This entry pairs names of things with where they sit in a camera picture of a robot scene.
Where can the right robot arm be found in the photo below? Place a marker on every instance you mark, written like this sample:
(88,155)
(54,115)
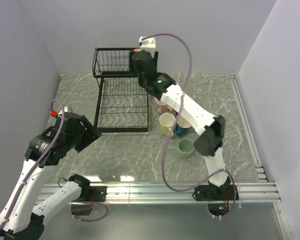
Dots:
(210,128)

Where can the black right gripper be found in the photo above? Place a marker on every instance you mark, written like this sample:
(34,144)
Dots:
(131,65)

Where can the blue mug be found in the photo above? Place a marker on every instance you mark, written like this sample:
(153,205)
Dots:
(182,126)

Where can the aluminium mounting rail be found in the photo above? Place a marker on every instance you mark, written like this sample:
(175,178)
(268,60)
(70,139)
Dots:
(152,211)

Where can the salmon floral mug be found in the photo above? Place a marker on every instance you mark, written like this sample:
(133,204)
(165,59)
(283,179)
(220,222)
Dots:
(136,50)

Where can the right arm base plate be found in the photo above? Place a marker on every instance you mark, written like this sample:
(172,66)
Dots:
(211,193)

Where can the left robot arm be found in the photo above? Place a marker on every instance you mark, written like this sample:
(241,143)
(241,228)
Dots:
(22,218)

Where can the light green tumbler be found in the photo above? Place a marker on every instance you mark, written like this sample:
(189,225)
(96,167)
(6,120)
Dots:
(185,148)

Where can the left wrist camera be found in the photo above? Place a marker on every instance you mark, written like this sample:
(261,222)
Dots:
(58,112)

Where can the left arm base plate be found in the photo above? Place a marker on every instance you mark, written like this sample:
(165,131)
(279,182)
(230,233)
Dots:
(93,194)

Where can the yellow-green faceted mug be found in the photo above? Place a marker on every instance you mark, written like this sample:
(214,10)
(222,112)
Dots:
(166,124)

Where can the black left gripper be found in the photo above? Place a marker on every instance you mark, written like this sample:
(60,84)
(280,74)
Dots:
(91,134)

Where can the pale pink mug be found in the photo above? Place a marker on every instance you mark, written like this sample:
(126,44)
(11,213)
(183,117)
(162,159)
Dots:
(162,107)

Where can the black wire dish rack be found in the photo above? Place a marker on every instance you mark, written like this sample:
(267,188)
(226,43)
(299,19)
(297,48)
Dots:
(122,105)

